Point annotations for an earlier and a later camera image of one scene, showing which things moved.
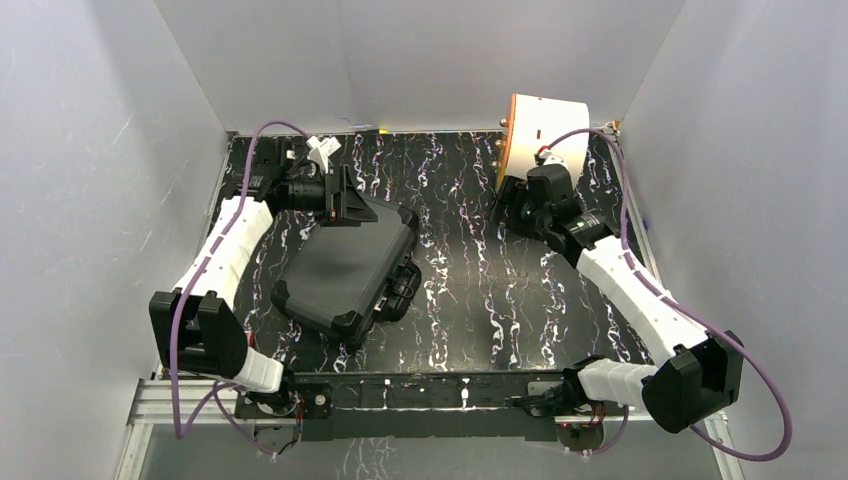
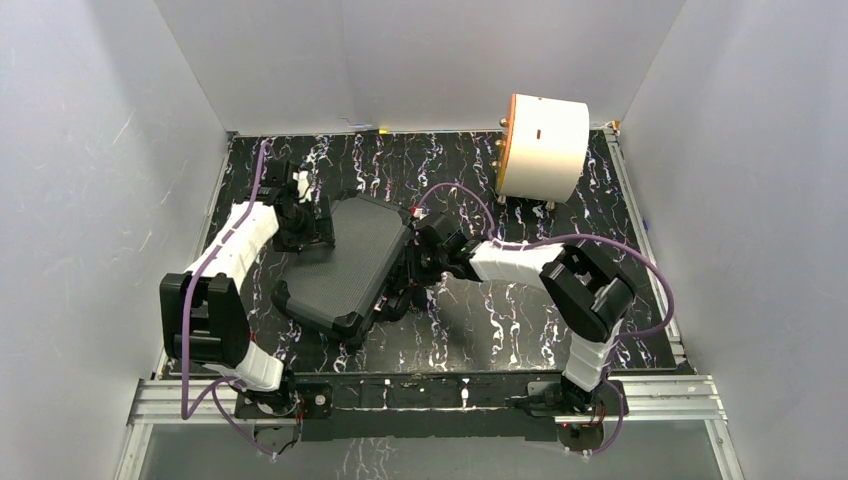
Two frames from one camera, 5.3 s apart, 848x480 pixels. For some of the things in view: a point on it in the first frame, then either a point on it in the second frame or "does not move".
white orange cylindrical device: (533, 121) does not move
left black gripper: (338, 196) → (315, 234)
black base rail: (409, 406) does not move
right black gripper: (511, 193) → (413, 273)
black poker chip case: (344, 279) does not move
